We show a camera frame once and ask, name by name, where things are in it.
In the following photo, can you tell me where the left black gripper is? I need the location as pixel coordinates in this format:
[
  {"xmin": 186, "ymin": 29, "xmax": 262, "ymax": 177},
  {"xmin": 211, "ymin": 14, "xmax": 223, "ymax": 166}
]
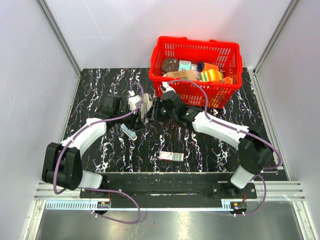
[{"xmin": 114, "ymin": 104, "xmax": 146, "ymax": 131}]

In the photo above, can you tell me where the orange bottle blue cap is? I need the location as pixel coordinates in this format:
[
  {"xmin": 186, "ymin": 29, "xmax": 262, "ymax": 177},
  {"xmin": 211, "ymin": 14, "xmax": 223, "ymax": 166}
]
[{"xmin": 196, "ymin": 61, "xmax": 220, "ymax": 73}]

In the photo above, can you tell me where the brown round sponge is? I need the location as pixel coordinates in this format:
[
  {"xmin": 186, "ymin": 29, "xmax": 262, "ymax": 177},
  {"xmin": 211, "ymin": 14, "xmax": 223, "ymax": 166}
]
[{"xmin": 160, "ymin": 57, "xmax": 179, "ymax": 74}]

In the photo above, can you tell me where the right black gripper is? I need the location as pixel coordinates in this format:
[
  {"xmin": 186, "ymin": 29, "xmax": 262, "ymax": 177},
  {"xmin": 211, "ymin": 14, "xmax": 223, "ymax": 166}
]
[{"xmin": 144, "ymin": 98, "xmax": 177, "ymax": 124}]

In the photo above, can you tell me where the red plastic basket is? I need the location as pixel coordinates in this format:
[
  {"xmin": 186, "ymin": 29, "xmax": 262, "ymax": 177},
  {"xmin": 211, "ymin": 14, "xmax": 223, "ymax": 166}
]
[{"xmin": 148, "ymin": 36, "xmax": 243, "ymax": 109}]

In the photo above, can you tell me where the staples box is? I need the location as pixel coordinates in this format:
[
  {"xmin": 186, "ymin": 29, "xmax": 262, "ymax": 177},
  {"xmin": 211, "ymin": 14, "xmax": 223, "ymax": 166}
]
[{"xmin": 159, "ymin": 151, "xmax": 184, "ymax": 162}]

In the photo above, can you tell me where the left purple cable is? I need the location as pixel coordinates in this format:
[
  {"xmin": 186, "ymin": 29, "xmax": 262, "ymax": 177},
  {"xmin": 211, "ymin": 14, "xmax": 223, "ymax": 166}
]
[{"xmin": 52, "ymin": 82, "xmax": 142, "ymax": 224}]

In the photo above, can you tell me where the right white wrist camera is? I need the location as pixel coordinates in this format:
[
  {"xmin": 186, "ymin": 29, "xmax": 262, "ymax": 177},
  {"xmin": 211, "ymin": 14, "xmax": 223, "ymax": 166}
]
[{"xmin": 160, "ymin": 81, "xmax": 176, "ymax": 94}]

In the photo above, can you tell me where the yellow green striped box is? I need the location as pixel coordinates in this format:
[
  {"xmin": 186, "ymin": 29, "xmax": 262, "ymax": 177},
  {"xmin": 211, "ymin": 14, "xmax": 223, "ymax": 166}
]
[{"xmin": 199, "ymin": 69, "xmax": 224, "ymax": 83}]

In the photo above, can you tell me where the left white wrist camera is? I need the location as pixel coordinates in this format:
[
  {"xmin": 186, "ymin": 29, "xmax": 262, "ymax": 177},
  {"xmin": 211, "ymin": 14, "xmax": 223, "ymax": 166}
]
[{"xmin": 128, "ymin": 90, "xmax": 142, "ymax": 111}]

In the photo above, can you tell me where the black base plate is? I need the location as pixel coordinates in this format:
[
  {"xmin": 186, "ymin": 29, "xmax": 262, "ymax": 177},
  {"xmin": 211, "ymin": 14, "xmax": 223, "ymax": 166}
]
[{"xmin": 74, "ymin": 171, "xmax": 258, "ymax": 210}]

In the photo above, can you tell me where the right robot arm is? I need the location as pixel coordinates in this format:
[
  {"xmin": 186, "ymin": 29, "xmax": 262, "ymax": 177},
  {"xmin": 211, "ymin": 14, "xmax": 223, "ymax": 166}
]
[{"xmin": 145, "ymin": 90, "xmax": 273, "ymax": 198}]

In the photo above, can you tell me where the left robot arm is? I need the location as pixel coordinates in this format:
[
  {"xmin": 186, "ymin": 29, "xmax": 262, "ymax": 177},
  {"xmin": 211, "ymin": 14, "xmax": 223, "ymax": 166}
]
[{"xmin": 41, "ymin": 93, "xmax": 153, "ymax": 198}]

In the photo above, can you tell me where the teal label box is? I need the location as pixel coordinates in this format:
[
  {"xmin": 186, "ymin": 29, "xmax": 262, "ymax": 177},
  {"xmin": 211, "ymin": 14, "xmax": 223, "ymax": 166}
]
[{"xmin": 178, "ymin": 60, "xmax": 192, "ymax": 71}]

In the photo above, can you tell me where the small light blue stapler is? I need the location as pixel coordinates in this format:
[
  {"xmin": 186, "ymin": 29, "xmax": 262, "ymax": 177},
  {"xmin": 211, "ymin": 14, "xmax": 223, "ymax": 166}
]
[{"xmin": 120, "ymin": 123, "xmax": 137, "ymax": 141}]

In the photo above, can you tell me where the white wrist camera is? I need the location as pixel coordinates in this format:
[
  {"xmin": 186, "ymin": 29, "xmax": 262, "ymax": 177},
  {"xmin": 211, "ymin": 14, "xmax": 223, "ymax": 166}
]
[
  {"xmin": 160, "ymin": 81, "xmax": 176, "ymax": 94},
  {"xmin": 128, "ymin": 90, "xmax": 142, "ymax": 111}
]

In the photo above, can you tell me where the purple cable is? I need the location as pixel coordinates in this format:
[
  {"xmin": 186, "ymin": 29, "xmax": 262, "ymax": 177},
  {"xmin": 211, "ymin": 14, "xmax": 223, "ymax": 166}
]
[
  {"xmin": 166, "ymin": 79, "xmax": 283, "ymax": 217},
  {"xmin": 52, "ymin": 82, "xmax": 142, "ymax": 224}
]

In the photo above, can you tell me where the cardboard box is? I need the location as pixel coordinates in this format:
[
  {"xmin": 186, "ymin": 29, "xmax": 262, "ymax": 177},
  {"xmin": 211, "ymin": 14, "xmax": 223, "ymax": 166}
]
[{"xmin": 163, "ymin": 70, "xmax": 199, "ymax": 81}]

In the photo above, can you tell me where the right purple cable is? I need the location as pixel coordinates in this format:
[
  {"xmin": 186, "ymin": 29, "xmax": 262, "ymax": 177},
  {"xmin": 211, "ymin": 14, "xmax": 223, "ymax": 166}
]
[{"xmin": 166, "ymin": 79, "xmax": 283, "ymax": 217}]

